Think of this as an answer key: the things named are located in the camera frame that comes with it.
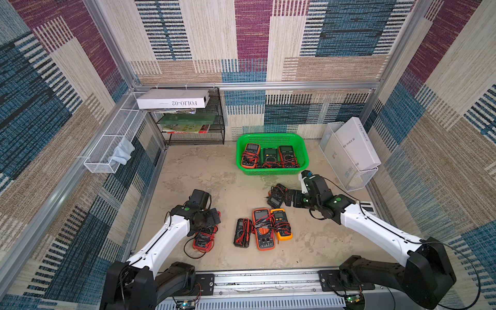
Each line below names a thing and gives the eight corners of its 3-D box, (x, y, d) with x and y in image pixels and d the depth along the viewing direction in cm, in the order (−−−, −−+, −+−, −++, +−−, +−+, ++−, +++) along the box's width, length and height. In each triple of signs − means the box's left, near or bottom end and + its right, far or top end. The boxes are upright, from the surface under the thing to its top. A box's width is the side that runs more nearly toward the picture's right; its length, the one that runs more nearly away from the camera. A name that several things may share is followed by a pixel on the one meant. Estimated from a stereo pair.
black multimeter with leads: (234, 246, 84) (233, 244, 81) (239, 220, 91) (238, 216, 88) (248, 249, 83) (248, 246, 80) (252, 222, 90) (252, 218, 87)
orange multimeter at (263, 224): (252, 250, 83) (252, 247, 79) (252, 212, 93) (252, 208, 90) (275, 250, 82) (276, 247, 79) (273, 212, 93) (273, 208, 90)
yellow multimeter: (277, 242, 85) (278, 239, 81) (270, 212, 93) (271, 208, 90) (291, 240, 85) (293, 237, 82) (283, 210, 94) (284, 206, 91)
